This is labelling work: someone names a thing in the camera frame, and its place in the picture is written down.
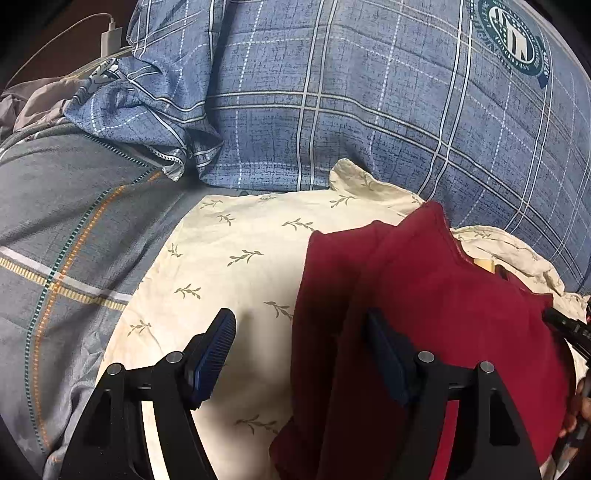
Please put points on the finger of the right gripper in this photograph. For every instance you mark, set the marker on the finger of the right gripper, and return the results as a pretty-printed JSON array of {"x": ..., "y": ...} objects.
[{"x": 575, "y": 332}]

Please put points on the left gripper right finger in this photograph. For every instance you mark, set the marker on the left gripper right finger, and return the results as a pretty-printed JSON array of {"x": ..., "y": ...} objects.
[{"x": 458, "y": 422}]

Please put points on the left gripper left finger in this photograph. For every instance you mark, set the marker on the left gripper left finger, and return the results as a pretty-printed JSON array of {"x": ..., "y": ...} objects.
[{"x": 109, "y": 440}]

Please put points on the red sweater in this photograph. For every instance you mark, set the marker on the red sweater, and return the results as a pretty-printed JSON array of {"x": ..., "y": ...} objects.
[{"x": 345, "y": 423}]

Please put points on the right hand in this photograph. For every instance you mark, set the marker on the right hand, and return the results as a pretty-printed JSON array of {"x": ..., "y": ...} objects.
[{"x": 579, "y": 410}]

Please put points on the grey striped bed sheet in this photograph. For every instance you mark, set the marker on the grey striped bed sheet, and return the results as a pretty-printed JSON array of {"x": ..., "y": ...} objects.
[{"x": 82, "y": 220}]

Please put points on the cream leaf-print cloth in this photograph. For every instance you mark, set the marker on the cream leaf-print cloth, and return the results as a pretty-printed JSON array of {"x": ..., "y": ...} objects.
[{"x": 245, "y": 254}]

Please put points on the blue plaid pillow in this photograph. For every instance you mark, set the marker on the blue plaid pillow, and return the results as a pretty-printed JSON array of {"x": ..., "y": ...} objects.
[{"x": 478, "y": 105}]

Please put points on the grey crumpled garment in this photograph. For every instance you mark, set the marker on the grey crumpled garment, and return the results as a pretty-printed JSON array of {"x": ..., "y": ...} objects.
[{"x": 35, "y": 102}]

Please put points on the brown headboard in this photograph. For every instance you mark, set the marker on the brown headboard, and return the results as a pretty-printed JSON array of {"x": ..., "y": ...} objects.
[{"x": 27, "y": 25}]

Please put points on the white charger with cable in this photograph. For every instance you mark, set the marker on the white charger with cable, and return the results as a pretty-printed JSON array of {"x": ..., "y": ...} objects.
[{"x": 110, "y": 41}]

